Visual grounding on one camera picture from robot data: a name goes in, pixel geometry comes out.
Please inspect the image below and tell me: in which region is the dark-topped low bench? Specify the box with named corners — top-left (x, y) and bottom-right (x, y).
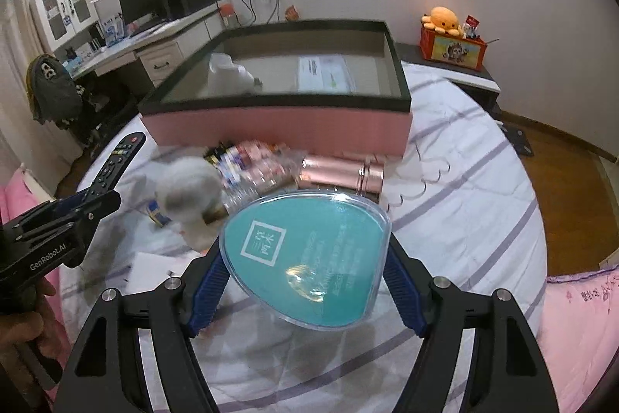
top-left (394, 41), bottom-right (502, 118)

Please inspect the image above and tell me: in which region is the clear plastic bag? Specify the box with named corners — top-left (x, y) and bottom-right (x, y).
top-left (222, 147), bottom-right (304, 213)

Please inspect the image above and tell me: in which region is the pink embroidered cloth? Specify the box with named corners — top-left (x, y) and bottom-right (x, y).
top-left (534, 265), bottom-right (619, 413)

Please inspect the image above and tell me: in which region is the rose gold flask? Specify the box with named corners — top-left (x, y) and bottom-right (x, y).
top-left (297, 154), bottom-right (388, 197)

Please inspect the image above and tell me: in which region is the white striped quilt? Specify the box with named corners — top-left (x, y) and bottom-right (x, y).
top-left (77, 60), bottom-right (549, 413)

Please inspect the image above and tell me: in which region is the small toy figure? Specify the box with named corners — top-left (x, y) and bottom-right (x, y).
top-left (462, 14), bottom-right (482, 40)

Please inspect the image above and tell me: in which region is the small blue box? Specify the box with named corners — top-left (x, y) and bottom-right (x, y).
top-left (147, 199), bottom-right (171, 228)

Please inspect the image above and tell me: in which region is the teal plastic case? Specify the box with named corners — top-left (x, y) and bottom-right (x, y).
top-left (219, 192), bottom-right (392, 329)

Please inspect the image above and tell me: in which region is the pink tray box black rim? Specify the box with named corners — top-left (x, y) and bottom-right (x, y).
top-left (138, 19), bottom-right (413, 159)

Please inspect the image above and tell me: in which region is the black metal bracket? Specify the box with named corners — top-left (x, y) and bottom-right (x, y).
top-left (493, 113), bottom-right (534, 157)

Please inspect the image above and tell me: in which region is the orange octopus plush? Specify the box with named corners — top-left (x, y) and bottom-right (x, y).
top-left (421, 7), bottom-right (462, 37)

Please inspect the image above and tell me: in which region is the red printed storage box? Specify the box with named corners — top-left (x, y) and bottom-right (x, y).
top-left (418, 26), bottom-right (490, 72)

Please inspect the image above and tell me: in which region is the blue white box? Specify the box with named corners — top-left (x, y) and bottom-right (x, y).
top-left (99, 19), bottom-right (124, 43)

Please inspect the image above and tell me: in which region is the black gold battery pack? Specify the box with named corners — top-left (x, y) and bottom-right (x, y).
top-left (203, 142), bottom-right (229, 168)

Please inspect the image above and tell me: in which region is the white paper card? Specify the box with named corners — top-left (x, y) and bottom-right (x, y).
top-left (123, 251), bottom-right (194, 294)

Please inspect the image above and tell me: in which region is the beige curtain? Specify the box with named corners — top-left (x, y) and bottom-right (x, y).
top-left (0, 0), bottom-right (49, 162)

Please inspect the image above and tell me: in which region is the white plastic device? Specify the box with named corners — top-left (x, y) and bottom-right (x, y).
top-left (208, 52), bottom-right (264, 97)

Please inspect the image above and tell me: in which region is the grey white tissue pack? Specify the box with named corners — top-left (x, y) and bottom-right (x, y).
top-left (296, 55), bottom-right (357, 93)

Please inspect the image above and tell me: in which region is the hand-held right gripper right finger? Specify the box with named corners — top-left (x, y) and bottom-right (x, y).
top-left (384, 234), bottom-right (562, 413)

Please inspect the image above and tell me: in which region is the black remote control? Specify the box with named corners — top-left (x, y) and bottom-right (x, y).
top-left (80, 132), bottom-right (147, 201)

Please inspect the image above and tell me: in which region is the white glass-door cabinet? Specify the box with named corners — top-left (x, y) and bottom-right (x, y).
top-left (30, 0), bottom-right (97, 53)

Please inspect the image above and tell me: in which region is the white desk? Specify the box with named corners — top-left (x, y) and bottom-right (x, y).
top-left (53, 2), bottom-right (228, 89)

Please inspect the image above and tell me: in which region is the black power cable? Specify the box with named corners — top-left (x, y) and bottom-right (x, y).
top-left (237, 0), bottom-right (258, 27)

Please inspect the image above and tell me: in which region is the white robot toy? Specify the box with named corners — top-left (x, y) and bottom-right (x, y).
top-left (155, 156), bottom-right (228, 252)

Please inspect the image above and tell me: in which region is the grey jacket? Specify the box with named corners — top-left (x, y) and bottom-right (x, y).
top-left (26, 55), bottom-right (83, 126)

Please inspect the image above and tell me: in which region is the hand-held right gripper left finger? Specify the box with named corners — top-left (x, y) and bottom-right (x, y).
top-left (52, 243), bottom-right (233, 413)

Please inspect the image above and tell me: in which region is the person's left hand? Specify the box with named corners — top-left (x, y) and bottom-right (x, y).
top-left (0, 280), bottom-right (68, 399)

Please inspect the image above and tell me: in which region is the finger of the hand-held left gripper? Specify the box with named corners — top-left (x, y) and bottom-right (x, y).
top-left (48, 187), bottom-right (104, 213)
top-left (58, 190), bottom-right (121, 244)

